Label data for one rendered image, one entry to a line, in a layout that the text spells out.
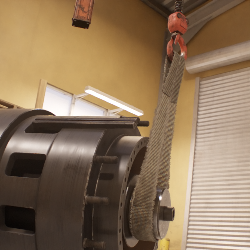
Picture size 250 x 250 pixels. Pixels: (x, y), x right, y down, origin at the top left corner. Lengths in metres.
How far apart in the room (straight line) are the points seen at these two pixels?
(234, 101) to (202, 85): 0.87
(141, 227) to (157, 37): 8.04
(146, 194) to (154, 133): 0.16
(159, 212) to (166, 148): 0.22
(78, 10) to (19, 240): 0.69
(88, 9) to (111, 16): 6.80
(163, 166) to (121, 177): 0.26
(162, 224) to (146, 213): 0.07
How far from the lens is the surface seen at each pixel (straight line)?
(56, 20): 7.18
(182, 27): 1.25
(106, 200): 0.90
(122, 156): 1.00
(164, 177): 1.20
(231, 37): 8.31
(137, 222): 1.07
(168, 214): 1.10
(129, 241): 1.12
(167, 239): 7.42
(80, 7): 1.30
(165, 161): 1.20
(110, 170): 0.98
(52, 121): 1.08
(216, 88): 7.92
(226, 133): 7.49
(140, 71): 8.30
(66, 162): 0.97
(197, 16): 8.94
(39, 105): 4.94
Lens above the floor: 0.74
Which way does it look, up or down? 16 degrees up
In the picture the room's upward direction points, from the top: 7 degrees clockwise
